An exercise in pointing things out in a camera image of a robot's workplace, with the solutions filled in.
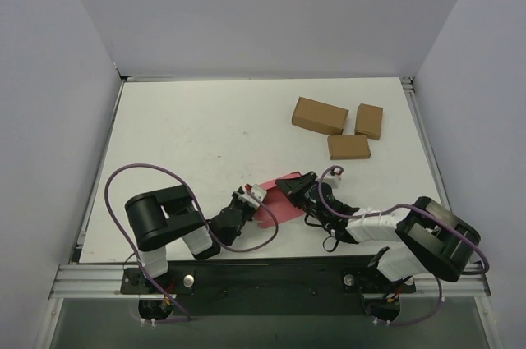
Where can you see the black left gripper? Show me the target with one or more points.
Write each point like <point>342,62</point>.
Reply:
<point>242,204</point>

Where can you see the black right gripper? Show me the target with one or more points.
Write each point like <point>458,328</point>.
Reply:
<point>304,190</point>

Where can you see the pink cardboard box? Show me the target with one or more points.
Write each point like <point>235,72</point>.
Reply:
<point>278,203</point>

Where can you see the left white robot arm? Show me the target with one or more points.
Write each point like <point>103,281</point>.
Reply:
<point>160,217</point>

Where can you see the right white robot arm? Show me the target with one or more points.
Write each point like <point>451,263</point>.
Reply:
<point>425,237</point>

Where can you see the brown cardboard box front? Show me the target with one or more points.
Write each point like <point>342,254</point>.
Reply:
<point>348,147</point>

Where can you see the large brown cardboard box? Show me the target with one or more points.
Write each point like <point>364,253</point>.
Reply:
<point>319,117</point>

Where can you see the small brown box right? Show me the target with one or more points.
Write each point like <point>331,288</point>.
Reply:
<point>369,121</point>

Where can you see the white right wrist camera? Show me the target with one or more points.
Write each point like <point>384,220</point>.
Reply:
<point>333,176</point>

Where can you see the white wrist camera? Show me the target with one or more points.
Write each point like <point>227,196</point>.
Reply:
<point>333,176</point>
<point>255,194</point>

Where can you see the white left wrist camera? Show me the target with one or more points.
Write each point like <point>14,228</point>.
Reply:
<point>255,194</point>

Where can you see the aluminium frame rail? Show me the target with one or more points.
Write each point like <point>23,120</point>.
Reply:
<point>103,281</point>

